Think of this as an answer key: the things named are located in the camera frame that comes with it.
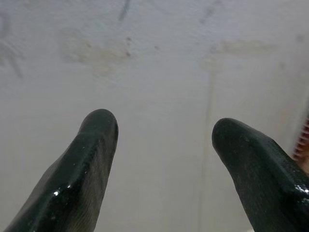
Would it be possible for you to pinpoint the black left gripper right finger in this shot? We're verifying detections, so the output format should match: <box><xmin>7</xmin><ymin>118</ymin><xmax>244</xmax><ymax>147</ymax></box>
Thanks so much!
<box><xmin>211</xmin><ymin>117</ymin><xmax>309</xmax><ymax>232</ymax></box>

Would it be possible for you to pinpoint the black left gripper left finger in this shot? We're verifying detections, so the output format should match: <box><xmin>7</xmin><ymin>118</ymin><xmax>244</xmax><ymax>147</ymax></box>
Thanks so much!
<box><xmin>4</xmin><ymin>108</ymin><xmax>119</xmax><ymax>232</ymax></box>

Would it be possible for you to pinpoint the red brick wall edge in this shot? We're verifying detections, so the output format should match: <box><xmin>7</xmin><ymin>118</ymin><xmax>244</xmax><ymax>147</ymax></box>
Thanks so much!
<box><xmin>291</xmin><ymin>113</ymin><xmax>309</xmax><ymax>175</ymax></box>

